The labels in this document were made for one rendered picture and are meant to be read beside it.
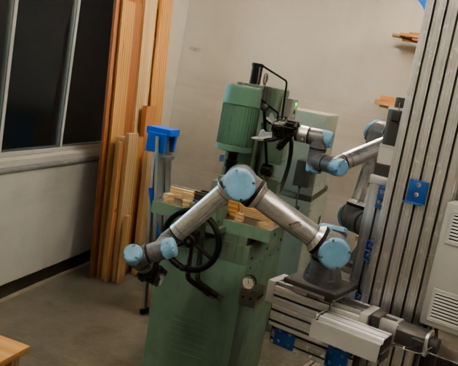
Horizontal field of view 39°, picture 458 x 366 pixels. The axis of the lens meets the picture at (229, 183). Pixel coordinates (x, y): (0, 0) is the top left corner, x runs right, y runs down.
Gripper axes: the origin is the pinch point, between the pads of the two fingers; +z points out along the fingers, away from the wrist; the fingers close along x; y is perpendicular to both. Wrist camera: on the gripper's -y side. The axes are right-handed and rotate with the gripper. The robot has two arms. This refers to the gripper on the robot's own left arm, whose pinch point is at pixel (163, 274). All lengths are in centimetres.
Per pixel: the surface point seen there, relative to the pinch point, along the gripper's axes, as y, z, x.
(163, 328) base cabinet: 17, 48, -9
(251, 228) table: -35.2, 18.7, 23.3
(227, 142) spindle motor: -69, 8, 1
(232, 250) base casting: -24.3, 25.0, 16.6
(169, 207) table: -34.2, 18.8, -18.0
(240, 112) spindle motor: -82, 1, 5
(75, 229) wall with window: -35, 139, -135
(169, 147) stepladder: -92, 89, -67
